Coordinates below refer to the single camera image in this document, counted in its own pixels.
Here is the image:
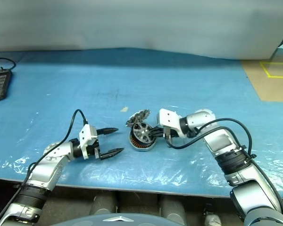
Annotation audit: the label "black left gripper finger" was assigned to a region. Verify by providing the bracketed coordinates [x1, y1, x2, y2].
[96, 127, 119, 137]
[100, 147, 125, 161]

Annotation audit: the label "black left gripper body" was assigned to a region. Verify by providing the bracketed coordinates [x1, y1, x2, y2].
[87, 138, 101, 160]

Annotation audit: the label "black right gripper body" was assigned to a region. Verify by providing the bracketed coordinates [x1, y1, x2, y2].
[163, 126, 174, 142]

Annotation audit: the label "round motor housing copper windings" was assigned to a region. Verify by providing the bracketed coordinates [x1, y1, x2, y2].
[128, 126, 158, 153]

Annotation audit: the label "grey rounded shape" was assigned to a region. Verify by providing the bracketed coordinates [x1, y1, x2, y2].
[159, 194, 188, 219]
[90, 190, 117, 215]

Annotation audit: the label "blue plastic table cover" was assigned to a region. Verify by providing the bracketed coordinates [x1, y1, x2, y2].
[0, 48, 283, 200]

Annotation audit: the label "grey robot torso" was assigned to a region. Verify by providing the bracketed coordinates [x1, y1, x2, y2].
[50, 213, 180, 226]

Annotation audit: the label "white rounded shape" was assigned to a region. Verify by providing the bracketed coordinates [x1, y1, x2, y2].
[203, 208, 222, 226]

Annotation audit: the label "white backdrop sheet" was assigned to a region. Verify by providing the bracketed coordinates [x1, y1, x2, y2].
[0, 0, 283, 61]

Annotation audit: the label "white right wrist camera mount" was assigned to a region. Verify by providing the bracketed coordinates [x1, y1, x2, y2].
[158, 108, 183, 138]

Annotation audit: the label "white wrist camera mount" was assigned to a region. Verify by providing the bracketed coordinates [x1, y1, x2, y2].
[158, 108, 183, 138]
[78, 124, 99, 160]

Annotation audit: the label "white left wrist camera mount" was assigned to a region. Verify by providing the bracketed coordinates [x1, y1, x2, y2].
[78, 124, 99, 160]

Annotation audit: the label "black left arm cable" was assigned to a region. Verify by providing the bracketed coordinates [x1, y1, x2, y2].
[0, 109, 89, 222]

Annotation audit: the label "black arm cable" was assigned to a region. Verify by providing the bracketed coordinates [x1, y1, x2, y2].
[166, 119, 283, 214]
[0, 109, 89, 222]

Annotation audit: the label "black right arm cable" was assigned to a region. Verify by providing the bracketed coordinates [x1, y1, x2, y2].
[166, 119, 283, 214]

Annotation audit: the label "black device cable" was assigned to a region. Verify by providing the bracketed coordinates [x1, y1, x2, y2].
[0, 57, 17, 72]

